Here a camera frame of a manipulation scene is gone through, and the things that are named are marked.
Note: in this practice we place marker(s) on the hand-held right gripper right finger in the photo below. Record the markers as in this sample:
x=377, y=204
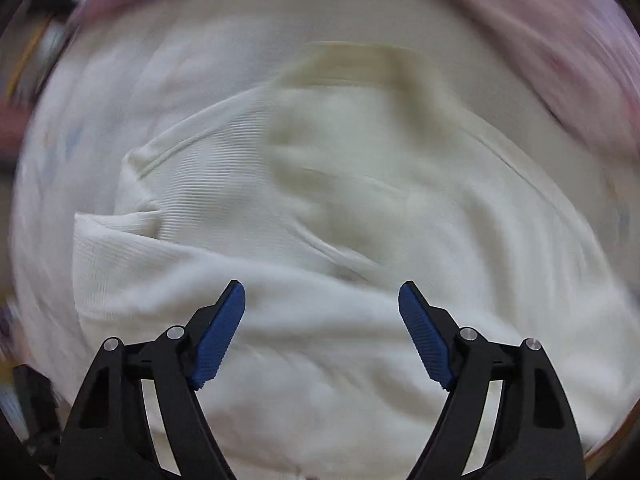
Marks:
x=422, y=332

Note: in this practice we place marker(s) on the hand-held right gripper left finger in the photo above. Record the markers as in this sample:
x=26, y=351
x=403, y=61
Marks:
x=222, y=332

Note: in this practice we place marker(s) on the white ribbed sweater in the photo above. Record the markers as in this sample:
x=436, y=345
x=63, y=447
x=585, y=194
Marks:
x=320, y=200

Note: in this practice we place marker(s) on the pink purple quilt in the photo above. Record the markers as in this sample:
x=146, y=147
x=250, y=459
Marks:
x=525, y=20

